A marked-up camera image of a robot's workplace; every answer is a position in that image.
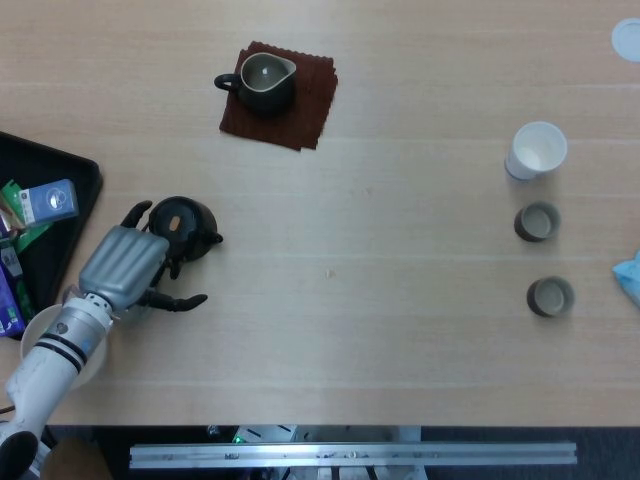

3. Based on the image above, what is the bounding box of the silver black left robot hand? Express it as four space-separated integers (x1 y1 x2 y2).
78 200 209 321

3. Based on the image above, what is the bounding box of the black teapot with loop handle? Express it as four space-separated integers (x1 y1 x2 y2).
148 195 225 263

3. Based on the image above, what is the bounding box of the dark brown teacup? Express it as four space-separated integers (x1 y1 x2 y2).
514 200 562 244
525 275 576 318

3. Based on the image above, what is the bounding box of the green packet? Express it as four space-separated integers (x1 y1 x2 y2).
0 180 54 254

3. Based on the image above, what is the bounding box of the blue tissue packet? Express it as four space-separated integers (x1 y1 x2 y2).
19 179 80 226

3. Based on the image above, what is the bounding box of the large beige bowl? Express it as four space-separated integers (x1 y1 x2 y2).
19 302 109 391

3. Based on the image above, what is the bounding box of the small black white packet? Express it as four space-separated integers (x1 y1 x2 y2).
0 238 25 281

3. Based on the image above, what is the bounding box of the black tray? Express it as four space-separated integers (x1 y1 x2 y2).
0 130 104 341

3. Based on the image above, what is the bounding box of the purple packet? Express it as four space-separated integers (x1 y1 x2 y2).
0 262 26 337

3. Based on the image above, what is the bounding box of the red-brown cloth mat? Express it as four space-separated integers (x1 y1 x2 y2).
218 40 340 153

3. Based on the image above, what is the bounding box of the white paper cup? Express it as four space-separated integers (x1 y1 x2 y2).
503 121 569 182

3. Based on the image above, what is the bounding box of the white round table cap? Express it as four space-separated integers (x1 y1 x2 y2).
610 17 640 63

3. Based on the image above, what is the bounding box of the black pitcher with handle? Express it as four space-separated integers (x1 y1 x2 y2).
213 51 297 120

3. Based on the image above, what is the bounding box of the aluminium rail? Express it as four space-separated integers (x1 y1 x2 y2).
128 440 579 470

